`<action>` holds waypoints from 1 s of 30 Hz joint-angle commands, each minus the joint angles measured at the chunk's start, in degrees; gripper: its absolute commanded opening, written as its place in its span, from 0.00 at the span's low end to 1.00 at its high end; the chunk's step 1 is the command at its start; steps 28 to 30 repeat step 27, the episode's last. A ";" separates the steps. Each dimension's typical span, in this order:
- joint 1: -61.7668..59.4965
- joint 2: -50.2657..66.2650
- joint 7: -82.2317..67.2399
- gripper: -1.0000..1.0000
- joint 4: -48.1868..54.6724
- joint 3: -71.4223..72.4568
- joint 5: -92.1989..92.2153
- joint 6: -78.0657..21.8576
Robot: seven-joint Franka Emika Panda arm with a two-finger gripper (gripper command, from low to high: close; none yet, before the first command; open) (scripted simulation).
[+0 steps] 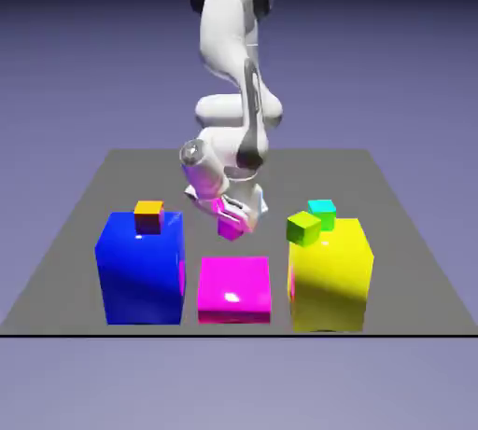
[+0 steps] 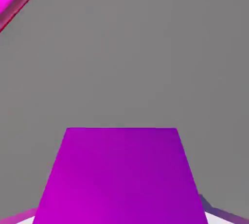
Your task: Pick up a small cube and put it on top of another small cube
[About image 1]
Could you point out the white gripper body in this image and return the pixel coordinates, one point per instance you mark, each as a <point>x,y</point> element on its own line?
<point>235,214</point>

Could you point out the small magenta cube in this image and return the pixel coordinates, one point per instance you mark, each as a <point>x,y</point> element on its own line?
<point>230,230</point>

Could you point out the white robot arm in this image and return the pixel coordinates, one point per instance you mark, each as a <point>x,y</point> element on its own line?
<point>224,45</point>

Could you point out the small green cube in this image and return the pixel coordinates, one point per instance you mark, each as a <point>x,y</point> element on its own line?
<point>302,228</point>

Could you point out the small orange cube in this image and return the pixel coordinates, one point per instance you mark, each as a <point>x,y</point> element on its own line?
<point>148,215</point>

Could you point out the small cyan cube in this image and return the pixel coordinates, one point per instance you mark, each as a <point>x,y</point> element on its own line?
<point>324,210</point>

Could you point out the large magenta box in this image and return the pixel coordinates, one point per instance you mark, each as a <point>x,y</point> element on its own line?
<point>233,284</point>

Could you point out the large blue box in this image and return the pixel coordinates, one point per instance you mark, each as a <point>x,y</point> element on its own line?
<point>140,273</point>

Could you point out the large yellow box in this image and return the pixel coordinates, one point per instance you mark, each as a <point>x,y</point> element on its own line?
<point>330,280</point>

